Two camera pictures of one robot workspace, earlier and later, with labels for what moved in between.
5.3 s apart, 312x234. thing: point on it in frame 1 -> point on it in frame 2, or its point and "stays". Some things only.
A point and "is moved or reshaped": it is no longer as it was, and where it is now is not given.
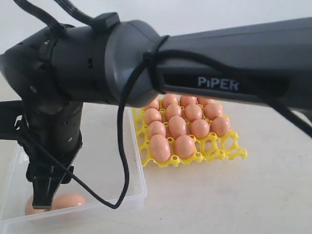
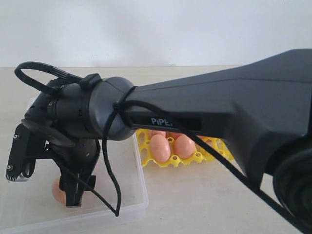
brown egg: x=184 y=146 stays
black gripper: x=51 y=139 -> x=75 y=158
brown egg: x=160 y=147 stays
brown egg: x=66 y=200 is moved or reshaped
